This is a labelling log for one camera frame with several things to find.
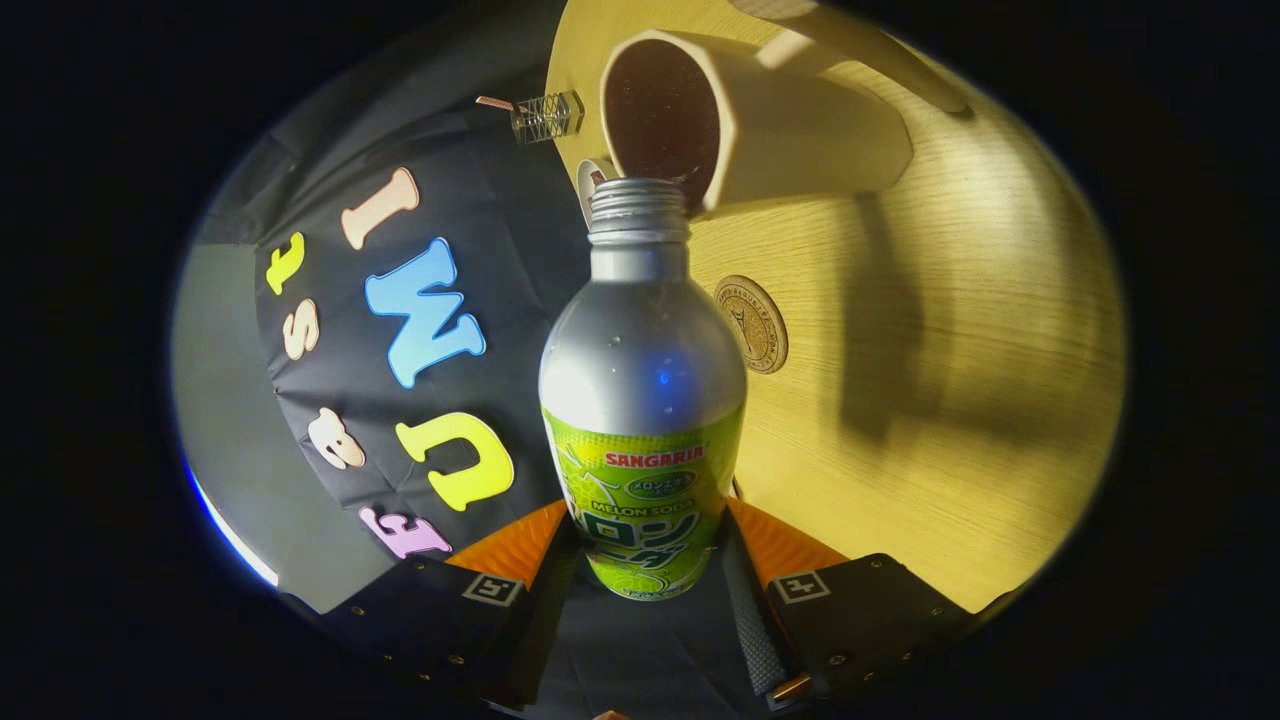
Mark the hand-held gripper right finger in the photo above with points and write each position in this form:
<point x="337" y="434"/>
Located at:
<point x="752" y="620"/>

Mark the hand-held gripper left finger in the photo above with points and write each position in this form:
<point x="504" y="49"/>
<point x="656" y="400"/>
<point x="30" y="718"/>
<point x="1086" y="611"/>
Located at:
<point x="545" y="620"/>

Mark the silver green juice bottle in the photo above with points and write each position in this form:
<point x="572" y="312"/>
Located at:
<point x="640" y="370"/>

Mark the round brown coaster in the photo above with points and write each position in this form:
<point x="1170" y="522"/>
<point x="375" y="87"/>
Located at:
<point x="752" y="325"/>

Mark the wooden table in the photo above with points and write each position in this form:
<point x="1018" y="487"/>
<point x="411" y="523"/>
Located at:
<point x="950" y="400"/>

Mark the white round plate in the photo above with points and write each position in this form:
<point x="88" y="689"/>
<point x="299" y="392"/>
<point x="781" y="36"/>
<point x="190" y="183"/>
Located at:
<point x="585" y="190"/>

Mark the pink stick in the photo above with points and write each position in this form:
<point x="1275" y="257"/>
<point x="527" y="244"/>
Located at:
<point x="493" y="102"/>

